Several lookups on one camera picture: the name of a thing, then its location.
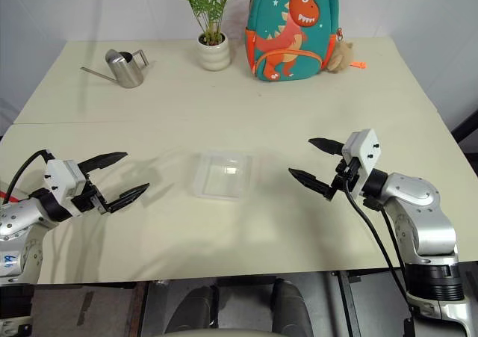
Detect clear square plastic container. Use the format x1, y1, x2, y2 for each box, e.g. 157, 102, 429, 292
192, 150, 255, 202

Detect stainless steel watering can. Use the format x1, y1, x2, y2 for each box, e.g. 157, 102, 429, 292
79, 48, 149, 90

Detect beige plush toy keychain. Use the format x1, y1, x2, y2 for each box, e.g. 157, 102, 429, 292
326, 39, 356, 73

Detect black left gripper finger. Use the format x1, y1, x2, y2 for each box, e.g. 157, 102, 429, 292
77, 151, 129, 176
105, 182, 151, 214

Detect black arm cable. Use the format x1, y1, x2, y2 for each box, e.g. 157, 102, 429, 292
364, 197, 409, 278
2, 149, 54, 205
344, 179, 415, 318

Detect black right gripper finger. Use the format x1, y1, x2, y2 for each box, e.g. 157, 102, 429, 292
308, 137, 344, 156
288, 167, 334, 201

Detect dark metal frame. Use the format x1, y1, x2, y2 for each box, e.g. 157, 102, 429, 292
449, 106, 478, 155

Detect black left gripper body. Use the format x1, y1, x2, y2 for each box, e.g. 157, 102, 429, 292
70, 181, 112, 216

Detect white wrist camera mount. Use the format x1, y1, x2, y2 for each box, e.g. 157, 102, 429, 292
44, 159, 93, 217
341, 128, 382, 197

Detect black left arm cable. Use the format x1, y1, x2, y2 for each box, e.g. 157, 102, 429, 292
2, 149, 54, 205

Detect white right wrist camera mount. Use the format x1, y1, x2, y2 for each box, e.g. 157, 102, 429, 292
341, 128, 382, 197

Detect teal dinosaur backpack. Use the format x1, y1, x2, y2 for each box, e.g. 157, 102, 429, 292
244, 0, 343, 82

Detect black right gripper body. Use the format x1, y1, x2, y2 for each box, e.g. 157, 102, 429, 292
329, 153, 365, 200

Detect white ribbed plant pot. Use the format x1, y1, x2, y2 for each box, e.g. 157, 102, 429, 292
196, 31, 231, 72

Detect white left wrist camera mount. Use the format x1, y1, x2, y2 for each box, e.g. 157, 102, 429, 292
44, 159, 93, 217

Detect green leafy plant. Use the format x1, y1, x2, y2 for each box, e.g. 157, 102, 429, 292
178, 0, 233, 46

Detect black metal table leg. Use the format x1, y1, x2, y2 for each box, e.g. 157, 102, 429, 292
336, 270, 360, 337

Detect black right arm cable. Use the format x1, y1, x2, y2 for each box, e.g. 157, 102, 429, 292
344, 179, 415, 318
364, 197, 409, 278

